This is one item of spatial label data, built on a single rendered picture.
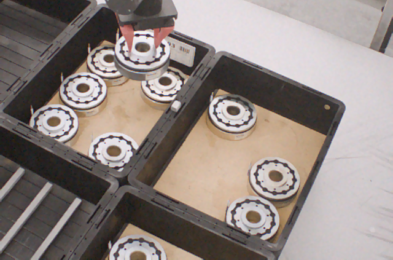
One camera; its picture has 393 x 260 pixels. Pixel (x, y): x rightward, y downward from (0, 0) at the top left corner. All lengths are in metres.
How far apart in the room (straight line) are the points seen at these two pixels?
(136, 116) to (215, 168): 0.20
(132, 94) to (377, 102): 0.67
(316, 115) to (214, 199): 0.30
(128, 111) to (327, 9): 1.91
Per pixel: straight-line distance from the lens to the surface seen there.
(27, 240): 1.16
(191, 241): 1.11
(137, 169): 1.12
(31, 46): 1.49
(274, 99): 1.35
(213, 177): 1.24
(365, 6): 3.20
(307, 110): 1.34
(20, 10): 1.59
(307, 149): 1.33
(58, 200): 1.20
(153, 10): 1.06
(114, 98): 1.36
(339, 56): 1.76
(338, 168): 1.49
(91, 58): 1.40
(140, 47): 1.17
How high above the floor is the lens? 1.83
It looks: 48 degrees down
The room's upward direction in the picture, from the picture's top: 10 degrees clockwise
